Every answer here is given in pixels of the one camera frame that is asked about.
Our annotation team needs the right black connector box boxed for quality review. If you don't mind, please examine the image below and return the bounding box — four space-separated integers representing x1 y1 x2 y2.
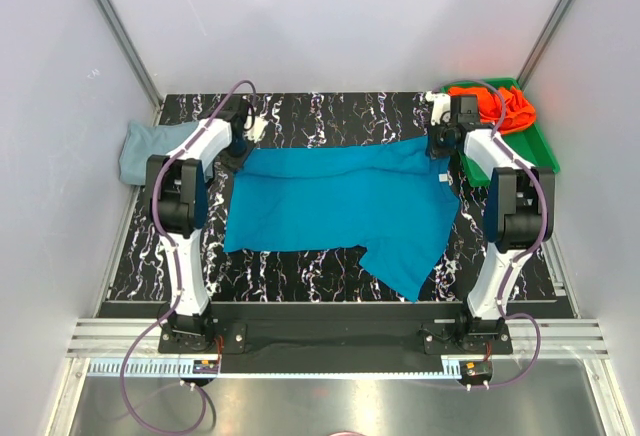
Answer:
460 360 493 386

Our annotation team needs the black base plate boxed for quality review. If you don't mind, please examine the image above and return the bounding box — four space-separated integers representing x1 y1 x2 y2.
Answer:
159 302 513 377

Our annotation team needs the aluminium rail frame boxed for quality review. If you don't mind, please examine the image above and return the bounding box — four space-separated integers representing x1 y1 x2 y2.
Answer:
45 316 635 435

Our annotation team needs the orange t shirt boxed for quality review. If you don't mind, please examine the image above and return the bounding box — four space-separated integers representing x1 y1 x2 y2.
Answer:
447 85 536 135

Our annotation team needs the black marble pattern mat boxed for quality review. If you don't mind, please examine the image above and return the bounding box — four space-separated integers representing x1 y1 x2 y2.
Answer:
108 91 557 303

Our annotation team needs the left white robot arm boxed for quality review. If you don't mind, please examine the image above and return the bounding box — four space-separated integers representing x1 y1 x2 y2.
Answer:
144 96 255 353

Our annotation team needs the folded grey-blue t shirt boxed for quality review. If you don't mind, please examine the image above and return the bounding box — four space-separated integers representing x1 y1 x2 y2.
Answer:
119 121 199 186

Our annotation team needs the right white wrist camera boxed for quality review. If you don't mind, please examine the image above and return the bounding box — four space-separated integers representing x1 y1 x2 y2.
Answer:
425 91 451 126

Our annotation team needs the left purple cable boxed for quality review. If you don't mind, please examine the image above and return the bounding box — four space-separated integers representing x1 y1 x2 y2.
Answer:
120 79 259 433

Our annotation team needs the black connector box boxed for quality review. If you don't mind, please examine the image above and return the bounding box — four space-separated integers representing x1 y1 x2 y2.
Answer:
192 356 221 376
460 360 493 386

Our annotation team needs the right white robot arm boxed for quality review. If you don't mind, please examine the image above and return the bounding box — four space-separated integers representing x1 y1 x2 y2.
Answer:
422 91 555 355

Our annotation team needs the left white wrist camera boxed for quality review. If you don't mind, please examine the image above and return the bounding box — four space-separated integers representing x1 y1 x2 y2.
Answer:
244 116 269 143

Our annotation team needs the teal blue t shirt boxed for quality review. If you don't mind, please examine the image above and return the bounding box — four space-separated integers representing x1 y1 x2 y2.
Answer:
224 137 459 302

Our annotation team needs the left black connector box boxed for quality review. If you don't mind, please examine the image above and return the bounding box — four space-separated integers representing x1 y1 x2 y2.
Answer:
192 356 221 376

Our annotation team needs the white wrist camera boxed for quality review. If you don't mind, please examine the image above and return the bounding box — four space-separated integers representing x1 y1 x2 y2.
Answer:
425 91 451 126
244 116 269 143

